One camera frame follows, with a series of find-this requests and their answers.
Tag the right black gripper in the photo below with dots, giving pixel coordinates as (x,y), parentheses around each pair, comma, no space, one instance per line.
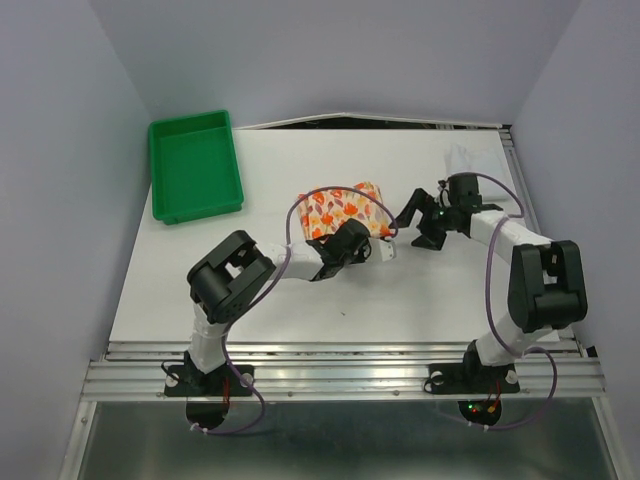
(428,238)

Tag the orange floral skirt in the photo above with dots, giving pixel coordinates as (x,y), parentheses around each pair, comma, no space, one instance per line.
(322,213)

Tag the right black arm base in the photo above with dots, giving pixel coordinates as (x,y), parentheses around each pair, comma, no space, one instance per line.
(481,389)

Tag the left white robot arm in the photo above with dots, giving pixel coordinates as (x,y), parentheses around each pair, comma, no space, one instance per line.
(229,278)

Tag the aluminium right side rail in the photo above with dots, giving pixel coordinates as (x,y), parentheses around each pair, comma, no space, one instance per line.
(546,289)

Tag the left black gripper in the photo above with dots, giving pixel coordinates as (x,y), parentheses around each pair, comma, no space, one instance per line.
(364,252)

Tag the white skirt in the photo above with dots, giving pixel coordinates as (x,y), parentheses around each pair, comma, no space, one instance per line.
(461,159)

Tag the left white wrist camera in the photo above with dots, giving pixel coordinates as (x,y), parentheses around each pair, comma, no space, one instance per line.
(382,250)

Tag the aluminium front rail frame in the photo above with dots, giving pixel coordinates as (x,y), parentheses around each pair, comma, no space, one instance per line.
(344,411)

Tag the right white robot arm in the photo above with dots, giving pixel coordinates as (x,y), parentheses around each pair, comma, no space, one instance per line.
(462,189)

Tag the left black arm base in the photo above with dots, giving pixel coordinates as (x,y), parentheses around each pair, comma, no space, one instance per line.
(208,395)

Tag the green plastic bin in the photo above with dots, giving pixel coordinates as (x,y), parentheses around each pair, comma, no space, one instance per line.
(194,168)

